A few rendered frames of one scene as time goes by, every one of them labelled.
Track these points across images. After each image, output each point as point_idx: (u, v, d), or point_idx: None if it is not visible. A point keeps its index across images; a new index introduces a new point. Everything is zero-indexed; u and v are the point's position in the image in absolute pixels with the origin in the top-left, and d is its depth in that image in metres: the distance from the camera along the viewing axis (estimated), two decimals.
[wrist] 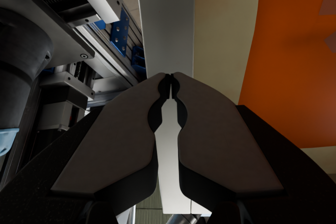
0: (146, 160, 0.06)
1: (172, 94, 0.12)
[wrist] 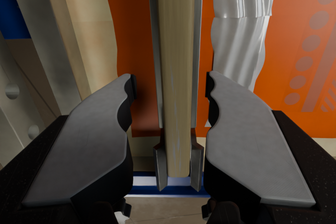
0: (120, 158, 0.06)
1: (205, 93, 0.12)
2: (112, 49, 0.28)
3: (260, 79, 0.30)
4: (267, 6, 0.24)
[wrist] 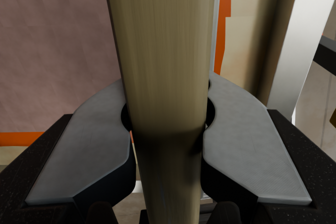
0: (123, 158, 0.06)
1: None
2: None
3: None
4: None
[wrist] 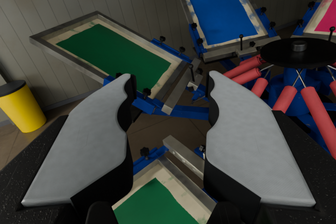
0: (120, 158, 0.06)
1: (205, 93, 0.12)
2: None
3: None
4: None
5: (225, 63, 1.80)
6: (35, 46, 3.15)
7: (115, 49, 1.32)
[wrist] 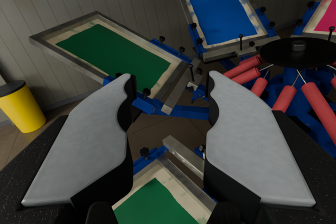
0: (120, 158, 0.06)
1: (205, 93, 0.12)
2: None
3: None
4: None
5: (225, 63, 1.80)
6: (35, 46, 3.15)
7: (114, 49, 1.32)
